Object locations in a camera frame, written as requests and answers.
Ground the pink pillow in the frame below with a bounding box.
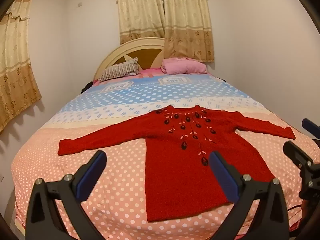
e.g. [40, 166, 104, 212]
[161, 57, 208, 75]

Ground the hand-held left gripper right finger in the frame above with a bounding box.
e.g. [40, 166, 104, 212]
[209, 151, 290, 240]

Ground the pink bed sheet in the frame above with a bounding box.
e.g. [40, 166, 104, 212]
[136, 67, 166, 78]

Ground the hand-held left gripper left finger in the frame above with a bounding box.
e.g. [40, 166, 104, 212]
[25, 150, 108, 240]

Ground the striped pillow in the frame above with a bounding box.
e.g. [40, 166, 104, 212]
[98, 57, 139, 83]

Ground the beige floral window curtain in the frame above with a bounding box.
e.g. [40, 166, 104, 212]
[115, 0, 167, 45]
[160, 0, 215, 63]

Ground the beige floral side curtain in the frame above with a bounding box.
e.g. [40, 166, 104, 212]
[0, 0, 43, 133]

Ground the cream wooden headboard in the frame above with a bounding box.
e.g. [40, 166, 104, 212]
[93, 37, 166, 81]

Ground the red embroidered knit sweater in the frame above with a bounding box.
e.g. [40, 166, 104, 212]
[58, 105, 296, 222]

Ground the dark cloth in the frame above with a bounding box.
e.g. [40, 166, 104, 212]
[80, 81, 94, 94]

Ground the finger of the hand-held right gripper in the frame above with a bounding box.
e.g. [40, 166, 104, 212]
[283, 140, 314, 171]
[302, 118, 320, 137]

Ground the polka dot bedspread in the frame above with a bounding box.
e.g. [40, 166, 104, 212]
[11, 73, 320, 240]

